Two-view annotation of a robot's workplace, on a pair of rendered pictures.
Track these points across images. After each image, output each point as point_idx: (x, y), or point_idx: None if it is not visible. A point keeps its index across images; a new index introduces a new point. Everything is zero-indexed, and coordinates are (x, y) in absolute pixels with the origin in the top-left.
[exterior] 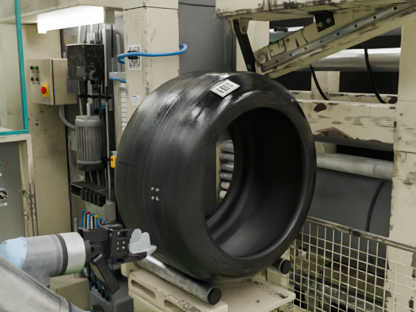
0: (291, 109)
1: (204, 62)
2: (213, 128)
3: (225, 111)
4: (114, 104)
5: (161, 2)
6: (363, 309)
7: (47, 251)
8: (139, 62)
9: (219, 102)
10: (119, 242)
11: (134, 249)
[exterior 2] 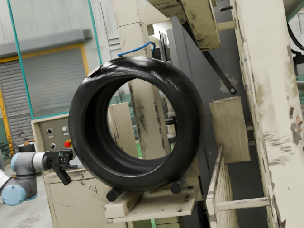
0: (148, 76)
1: None
2: (84, 95)
3: (91, 85)
4: None
5: (126, 21)
6: None
7: (25, 159)
8: None
9: (88, 80)
10: (62, 159)
11: (71, 163)
